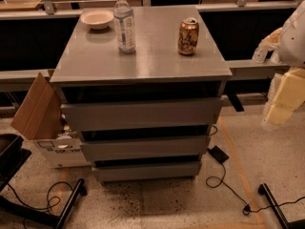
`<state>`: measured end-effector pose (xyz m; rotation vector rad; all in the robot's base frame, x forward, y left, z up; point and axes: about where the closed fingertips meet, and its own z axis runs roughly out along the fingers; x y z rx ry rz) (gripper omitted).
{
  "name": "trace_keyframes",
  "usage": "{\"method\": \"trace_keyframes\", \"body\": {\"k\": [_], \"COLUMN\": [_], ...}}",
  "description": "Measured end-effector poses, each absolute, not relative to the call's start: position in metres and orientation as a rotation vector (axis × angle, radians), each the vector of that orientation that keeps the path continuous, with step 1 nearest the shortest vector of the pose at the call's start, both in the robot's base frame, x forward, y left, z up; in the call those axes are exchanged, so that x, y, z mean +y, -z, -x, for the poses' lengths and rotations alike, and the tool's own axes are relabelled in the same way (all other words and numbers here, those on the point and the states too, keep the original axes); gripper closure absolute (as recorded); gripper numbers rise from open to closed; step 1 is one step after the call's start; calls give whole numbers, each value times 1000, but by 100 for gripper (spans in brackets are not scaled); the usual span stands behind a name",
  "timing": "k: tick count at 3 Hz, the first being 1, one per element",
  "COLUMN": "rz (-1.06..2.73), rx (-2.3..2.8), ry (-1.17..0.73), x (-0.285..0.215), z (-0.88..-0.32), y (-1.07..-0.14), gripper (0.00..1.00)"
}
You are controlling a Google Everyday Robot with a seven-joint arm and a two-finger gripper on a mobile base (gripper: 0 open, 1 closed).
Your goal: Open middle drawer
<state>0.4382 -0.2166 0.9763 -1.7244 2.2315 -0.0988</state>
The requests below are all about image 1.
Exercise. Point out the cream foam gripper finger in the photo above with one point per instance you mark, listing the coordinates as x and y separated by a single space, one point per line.
286 94

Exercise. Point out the clear plastic water bottle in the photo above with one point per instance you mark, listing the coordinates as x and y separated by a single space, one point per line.
124 26

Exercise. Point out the grey drawer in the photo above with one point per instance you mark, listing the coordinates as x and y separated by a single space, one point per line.
142 114
145 148
148 171

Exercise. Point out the black stand leg right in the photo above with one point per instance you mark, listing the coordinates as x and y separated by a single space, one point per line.
265 191

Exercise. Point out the grey top drawer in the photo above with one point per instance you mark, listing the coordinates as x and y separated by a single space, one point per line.
142 114

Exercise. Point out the black power adapter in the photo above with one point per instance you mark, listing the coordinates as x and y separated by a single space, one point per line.
218 154

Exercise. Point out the black bin left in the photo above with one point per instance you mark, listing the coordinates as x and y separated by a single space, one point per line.
12 157

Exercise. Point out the left sanitizer pump bottle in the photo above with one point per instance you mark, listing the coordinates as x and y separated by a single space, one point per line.
261 53

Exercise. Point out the gold drink can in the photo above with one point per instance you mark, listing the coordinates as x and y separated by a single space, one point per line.
188 36

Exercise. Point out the grey bottom drawer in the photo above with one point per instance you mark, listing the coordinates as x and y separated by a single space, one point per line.
148 171

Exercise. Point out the white paper bowl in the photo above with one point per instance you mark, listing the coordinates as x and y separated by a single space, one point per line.
97 19

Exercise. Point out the grey drawer cabinet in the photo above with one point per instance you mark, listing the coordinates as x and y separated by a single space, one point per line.
93 70

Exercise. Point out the open cardboard box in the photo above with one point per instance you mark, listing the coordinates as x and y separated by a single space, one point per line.
40 121

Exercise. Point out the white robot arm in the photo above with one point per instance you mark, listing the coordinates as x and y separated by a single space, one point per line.
292 40

